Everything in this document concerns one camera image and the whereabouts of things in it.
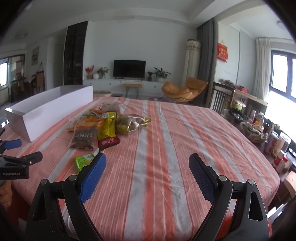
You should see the red snack packet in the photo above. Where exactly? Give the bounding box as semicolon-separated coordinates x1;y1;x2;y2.
98;137;120;152

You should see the black television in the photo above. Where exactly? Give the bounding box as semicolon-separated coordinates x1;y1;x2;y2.
113;60;146;78

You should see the orange lounge chair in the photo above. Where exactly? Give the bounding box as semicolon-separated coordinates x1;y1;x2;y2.
162;77;208;103

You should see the brown nut snack bag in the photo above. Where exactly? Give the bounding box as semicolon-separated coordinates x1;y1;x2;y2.
69;126;99;152

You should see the clear bag of snacks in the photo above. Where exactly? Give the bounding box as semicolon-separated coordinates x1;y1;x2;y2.
115;115;151;135

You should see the white cardboard box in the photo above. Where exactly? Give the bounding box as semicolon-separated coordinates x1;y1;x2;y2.
5;85;93;142

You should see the red wall hanging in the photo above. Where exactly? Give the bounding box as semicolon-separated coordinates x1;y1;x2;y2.
217;43;228;62

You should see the green potted plant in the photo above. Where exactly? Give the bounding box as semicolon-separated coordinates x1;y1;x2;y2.
154;67;171;83

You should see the red flower vase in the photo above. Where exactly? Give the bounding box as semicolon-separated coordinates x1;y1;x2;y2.
85;65;94;79

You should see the white tv cabinet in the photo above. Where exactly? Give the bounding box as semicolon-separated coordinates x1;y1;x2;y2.
83;79;164;96

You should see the grey curtain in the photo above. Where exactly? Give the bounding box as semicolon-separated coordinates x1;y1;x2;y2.
197;18;218;108

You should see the yellow snack bag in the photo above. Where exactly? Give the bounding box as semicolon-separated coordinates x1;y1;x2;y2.
98;111;117;141

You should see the white standing air conditioner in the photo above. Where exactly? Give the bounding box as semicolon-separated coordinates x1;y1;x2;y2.
181;39;201;86

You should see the green snack packet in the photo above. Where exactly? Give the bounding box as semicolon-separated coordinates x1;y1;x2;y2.
74;153;94;173

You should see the small wooden bench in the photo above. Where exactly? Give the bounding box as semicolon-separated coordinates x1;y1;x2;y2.
122;83;142;99

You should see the cluttered side table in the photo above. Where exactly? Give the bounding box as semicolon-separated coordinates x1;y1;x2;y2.
214;79;296;176

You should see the dark wooden chair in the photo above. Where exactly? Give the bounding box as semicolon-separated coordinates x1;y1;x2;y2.
209;82;235;114

